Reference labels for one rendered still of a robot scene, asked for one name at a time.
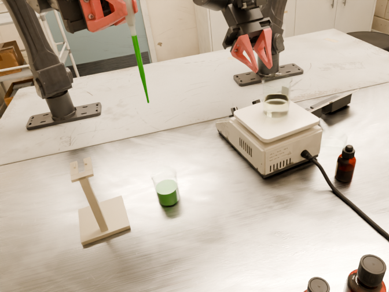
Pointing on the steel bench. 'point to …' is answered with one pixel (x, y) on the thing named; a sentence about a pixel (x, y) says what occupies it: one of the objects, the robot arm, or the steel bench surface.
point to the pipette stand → (98, 209)
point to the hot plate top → (284, 126)
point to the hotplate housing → (299, 157)
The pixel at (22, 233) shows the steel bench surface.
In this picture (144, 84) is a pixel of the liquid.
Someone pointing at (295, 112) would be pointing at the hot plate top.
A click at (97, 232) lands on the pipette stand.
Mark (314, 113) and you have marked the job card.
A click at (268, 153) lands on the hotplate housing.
